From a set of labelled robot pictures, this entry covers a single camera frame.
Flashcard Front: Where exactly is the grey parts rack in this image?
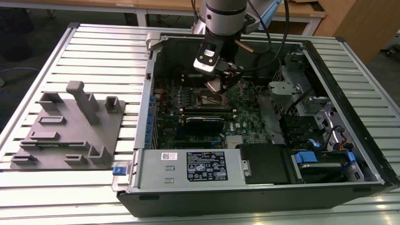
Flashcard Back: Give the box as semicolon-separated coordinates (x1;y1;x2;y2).
10;81;128;171

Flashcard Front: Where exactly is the black PC case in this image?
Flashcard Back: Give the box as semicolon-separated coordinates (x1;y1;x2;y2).
111;32;400;218

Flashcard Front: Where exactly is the copper rod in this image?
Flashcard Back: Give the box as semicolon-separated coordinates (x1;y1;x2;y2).
236;40;256;53

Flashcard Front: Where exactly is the silver CPU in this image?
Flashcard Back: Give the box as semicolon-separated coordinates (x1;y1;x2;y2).
204;78;227;95

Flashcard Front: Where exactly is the blue plastic latch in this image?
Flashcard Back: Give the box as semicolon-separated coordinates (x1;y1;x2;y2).
111;165;128;176

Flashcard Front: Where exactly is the black hard disk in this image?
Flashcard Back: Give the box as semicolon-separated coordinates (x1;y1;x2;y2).
296;162;348;184

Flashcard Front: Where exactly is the pale blue teach pendant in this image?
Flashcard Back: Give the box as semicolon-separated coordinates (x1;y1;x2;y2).
259;0;283;24

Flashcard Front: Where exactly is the silver metal disk bay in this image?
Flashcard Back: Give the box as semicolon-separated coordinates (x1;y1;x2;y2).
267;52;339;118

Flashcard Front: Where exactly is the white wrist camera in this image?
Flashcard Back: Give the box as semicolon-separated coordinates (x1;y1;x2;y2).
192;43;222;75

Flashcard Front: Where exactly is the black plastic drive bracket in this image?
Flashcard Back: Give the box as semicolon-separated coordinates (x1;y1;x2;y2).
279;116;323;144

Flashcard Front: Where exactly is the silver chipset heatsink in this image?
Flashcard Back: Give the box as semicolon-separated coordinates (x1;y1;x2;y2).
226;135;244;150

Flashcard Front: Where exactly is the black graphics card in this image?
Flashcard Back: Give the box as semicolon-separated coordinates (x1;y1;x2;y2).
184;116;227;137

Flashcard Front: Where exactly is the thin blue cable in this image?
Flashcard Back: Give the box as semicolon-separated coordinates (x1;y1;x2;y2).
0;67;40;74

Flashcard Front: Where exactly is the grey power supply unit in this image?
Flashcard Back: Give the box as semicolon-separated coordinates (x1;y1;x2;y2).
138;149;248;188

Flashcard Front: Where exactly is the blue disk carrier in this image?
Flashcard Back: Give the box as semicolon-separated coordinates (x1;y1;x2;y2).
292;150;356;165

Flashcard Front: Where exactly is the black chair base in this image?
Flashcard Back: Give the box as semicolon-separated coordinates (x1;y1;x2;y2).
379;32;400;57

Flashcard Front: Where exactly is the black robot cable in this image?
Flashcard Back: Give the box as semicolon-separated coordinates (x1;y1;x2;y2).
230;0;291;73

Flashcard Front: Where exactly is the CPU socket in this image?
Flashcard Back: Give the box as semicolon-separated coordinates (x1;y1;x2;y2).
192;87;231;109

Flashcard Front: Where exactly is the black office chair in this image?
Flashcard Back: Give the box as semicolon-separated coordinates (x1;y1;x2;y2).
0;6;36;62

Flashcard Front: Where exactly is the thin black cable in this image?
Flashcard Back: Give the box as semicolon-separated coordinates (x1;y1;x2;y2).
286;86;311;116

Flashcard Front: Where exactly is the grey case latch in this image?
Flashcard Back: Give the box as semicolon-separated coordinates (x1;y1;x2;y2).
146;32;166;52

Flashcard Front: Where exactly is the green motherboard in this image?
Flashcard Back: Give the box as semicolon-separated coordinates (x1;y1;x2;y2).
152;77;274;150

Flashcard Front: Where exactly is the wooden cabinet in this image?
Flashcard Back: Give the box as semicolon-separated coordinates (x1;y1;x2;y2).
319;0;400;65

